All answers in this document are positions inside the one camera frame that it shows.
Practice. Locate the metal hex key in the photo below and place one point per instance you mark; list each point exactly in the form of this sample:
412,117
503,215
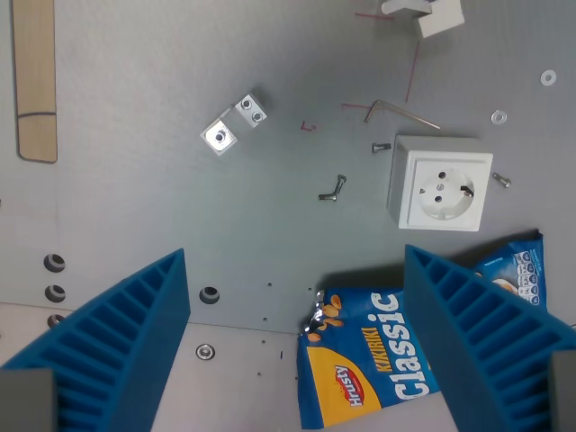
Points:
405,112

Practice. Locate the light wooden strip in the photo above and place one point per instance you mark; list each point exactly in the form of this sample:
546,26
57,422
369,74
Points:
35,81

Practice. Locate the flat white washer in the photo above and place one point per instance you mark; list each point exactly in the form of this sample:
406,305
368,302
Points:
542,77
494,116

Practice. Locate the aluminium block one hole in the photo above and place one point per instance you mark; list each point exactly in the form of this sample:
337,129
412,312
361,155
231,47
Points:
219,136

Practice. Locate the white wall power socket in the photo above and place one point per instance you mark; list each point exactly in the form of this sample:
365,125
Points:
443,189

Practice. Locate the white rectangular block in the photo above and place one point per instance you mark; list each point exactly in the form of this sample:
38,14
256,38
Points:
441,18

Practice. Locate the silver table bolt head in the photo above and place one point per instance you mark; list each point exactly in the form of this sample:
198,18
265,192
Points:
205,352

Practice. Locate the blue Hrusty Classic snack bag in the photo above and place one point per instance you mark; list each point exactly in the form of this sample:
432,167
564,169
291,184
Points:
382,360

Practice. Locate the small dark metal screw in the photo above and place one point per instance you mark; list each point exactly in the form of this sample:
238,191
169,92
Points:
380,147
327,196
340,184
501,179

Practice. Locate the aluminium block two holes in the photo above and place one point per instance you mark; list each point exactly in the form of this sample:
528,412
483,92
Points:
251,111

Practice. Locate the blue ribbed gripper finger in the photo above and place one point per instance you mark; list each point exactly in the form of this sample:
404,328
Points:
135,342
472,342

